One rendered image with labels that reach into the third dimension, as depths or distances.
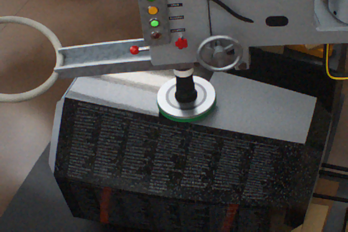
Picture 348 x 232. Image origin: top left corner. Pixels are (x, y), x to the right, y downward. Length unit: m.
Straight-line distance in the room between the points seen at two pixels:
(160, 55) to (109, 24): 2.25
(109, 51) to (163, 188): 0.55
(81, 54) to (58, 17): 2.30
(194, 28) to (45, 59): 2.27
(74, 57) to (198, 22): 0.53
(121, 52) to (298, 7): 0.69
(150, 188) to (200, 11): 0.76
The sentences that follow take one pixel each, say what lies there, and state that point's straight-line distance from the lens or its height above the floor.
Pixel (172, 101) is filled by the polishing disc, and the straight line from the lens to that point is 2.06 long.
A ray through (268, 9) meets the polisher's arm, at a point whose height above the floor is 1.35.
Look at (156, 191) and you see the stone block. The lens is 2.12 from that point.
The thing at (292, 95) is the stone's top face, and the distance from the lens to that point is 2.15.
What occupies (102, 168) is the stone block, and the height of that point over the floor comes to 0.67.
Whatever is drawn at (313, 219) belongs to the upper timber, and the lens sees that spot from 2.55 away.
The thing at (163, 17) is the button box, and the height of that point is 1.36.
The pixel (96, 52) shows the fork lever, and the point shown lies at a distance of 2.00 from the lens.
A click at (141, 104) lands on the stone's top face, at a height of 0.85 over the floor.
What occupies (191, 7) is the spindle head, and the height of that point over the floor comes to 1.38.
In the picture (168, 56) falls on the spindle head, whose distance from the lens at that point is 1.80.
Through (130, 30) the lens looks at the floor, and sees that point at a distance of 3.93.
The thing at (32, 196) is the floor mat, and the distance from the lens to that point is 3.03.
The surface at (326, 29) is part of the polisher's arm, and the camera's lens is 1.84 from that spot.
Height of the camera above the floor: 2.34
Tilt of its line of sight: 45 degrees down
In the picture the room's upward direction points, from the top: 7 degrees counter-clockwise
